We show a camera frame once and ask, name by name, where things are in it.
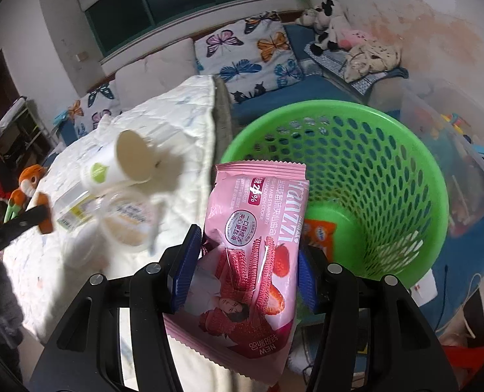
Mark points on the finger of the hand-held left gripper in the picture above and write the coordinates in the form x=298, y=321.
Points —
x=21, y=222

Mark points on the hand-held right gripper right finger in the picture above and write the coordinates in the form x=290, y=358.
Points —
x=307, y=284

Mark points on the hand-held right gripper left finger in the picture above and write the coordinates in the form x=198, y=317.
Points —
x=184, y=267

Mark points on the pink cookie packet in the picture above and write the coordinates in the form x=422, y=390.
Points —
x=246, y=212

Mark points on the green plastic basket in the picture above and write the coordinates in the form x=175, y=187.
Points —
x=348, y=151

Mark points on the orange plush toy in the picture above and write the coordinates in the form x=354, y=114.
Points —
x=29, y=175

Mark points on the orange snack packet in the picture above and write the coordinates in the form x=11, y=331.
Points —
x=321, y=232

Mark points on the clear wrapper with yellow label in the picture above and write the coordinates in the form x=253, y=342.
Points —
x=74, y=210

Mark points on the white round lid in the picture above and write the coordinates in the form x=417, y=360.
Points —
x=80, y=249

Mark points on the round clear plastic tub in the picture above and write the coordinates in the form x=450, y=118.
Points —
x=127, y=220

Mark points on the metal shelf rack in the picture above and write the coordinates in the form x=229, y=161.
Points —
x=25, y=126

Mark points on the white paper cup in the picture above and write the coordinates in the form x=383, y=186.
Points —
x=103, y=171

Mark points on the white paper card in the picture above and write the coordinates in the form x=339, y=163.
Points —
x=424, y=288

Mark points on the small butterfly print pillow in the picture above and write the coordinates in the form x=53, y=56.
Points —
x=99, y=102

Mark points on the white quilted blanket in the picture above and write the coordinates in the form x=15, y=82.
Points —
x=164, y=114

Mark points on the blue sofa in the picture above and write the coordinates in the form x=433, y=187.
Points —
x=319, y=90

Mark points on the white sofa cushion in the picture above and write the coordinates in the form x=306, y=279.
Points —
x=160, y=69

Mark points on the clear plastic storage box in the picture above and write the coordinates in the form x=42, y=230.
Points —
x=437, y=130

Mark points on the cow plush toy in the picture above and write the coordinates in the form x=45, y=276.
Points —
x=327, y=63

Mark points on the large butterfly print pillow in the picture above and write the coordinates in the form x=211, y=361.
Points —
x=250, y=49

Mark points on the beige spotted cloth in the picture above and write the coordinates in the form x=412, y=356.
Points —
x=372, y=59

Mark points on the pink plush toy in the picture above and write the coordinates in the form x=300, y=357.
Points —
x=354, y=37

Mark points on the black and white cow plush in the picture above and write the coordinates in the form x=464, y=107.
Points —
x=327, y=20

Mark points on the dark window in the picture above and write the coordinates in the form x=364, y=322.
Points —
x=176, y=0

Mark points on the wall light switch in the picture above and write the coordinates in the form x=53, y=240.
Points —
x=80, y=56

